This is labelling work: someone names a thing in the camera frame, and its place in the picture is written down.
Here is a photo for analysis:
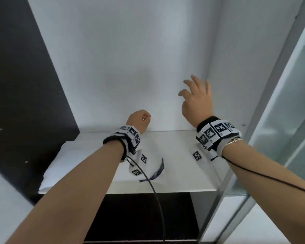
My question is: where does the person's right hand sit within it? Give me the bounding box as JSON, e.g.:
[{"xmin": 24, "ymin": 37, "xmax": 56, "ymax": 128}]
[{"xmin": 178, "ymin": 75, "xmax": 215, "ymax": 129}]

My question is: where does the person's left hand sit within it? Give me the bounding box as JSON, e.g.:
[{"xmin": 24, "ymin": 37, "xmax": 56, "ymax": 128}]
[{"xmin": 126, "ymin": 110, "xmax": 152, "ymax": 134}]

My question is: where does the person's right forearm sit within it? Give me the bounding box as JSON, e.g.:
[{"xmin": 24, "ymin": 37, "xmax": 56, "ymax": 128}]
[{"xmin": 222, "ymin": 139, "xmax": 305, "ymax": 244}]

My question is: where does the person's left forearm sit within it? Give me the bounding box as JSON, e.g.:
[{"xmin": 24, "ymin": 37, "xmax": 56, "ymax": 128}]
[{"xmin": 5, "ymin": 143, "xmax": 125, "ymax": 244}]

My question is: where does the left wrist tracker with markers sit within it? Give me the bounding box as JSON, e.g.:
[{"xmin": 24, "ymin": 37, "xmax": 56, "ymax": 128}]
[{"xmin": 103, "ymin": 125, "xmax": 166, "ymax": 183}]

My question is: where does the wrist tracker with markers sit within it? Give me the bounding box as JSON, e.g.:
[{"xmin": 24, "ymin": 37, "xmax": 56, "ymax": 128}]
[
  {"xmin": 103, "ymin": 125, "xmax": 166, "ymax": 183},
  {"xmin": 192, "ymin": 116, "xmax": 242, "ymax": 161}
]

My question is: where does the right wrist tracker with markers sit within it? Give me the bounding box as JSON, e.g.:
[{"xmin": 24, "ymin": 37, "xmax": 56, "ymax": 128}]
[{"xmin": 192, "ymin": 116, "xmax": 242, "ymax": 161}]

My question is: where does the white cabinet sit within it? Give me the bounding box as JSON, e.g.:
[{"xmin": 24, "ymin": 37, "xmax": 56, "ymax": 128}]
[{"xmin": 27, "ymin": 0, "xmax": 305, "ymax": 244}]

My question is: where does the white shelf board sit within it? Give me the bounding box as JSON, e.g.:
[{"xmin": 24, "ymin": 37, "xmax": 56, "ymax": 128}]
[{"xmin": 38, "ymin": 130, "xmax": 232, "ymax": 195}]

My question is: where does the white folded cloth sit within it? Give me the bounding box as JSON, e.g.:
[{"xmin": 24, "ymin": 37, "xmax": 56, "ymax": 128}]
[{"xmin": 39, "ymin": 141, "xmax": 129, "ymax": 194}]

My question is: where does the frosted glass door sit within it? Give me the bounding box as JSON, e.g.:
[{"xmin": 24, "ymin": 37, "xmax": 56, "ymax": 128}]
[{"xmin": 226, "ymin": 13, "xmax": 305, "ymax": 244}]

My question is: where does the black side panel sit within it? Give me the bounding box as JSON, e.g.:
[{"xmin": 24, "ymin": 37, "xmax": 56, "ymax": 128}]
[{"xmin": 0, "ymin": 0, "xmax": 81, "ymax": 204}]

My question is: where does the silver bracelet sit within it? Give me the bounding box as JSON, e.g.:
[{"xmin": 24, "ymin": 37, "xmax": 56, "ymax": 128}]
[{"xmin": 226, "ymin": 137, "xmax": 243, "ymax": 146}]

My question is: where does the grey metal frame post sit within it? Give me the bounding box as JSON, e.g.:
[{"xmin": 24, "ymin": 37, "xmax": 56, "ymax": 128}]
[{"xmin": 197, "ymin": 0, "xmax": 305, "ymax": 244}]

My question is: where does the black cable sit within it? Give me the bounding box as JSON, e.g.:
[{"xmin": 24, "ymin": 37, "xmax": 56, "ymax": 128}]
[
  {"xmin": 127, "ymin": 155, "xmax": 167, "ymax": 244},
  {"xmin": 222, "ymin": 155, "xmax": 305, "ymax": 197}
]

